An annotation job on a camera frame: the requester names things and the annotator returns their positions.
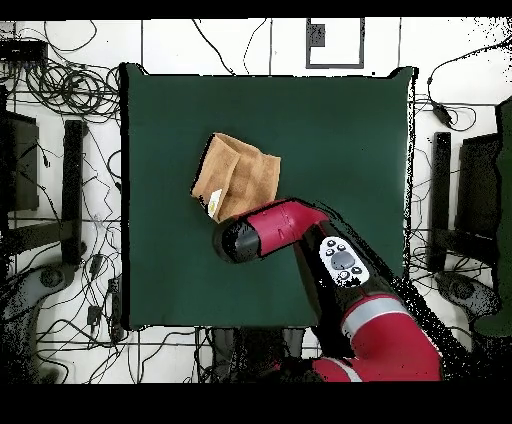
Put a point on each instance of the black power strip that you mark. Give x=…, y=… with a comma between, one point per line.
x=116, y=308

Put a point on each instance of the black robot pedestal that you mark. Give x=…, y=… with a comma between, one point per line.
x=260, y=356

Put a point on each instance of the black stand bar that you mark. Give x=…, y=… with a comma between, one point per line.
x=73, y=192
x=440, y=180

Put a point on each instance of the black power adapter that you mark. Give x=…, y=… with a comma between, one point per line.
x=442, y=112

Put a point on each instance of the orange-brown terry towel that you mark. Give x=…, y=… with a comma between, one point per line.
x=244, y=180

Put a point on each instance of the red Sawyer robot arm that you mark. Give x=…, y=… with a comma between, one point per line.
x=280, y=224

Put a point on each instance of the small black plug adapter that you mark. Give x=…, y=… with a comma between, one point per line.
x=94, y=315

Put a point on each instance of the flat black box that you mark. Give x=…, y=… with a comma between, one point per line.
x=22, y=50

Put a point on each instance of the black monitor box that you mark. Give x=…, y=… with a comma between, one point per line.
x=22, y=160
x=478, y=188

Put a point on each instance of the grey square floor frame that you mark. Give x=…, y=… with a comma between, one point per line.
x=316, y=36

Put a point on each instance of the dark green table cloth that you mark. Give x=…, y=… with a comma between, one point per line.
x=340, y=140

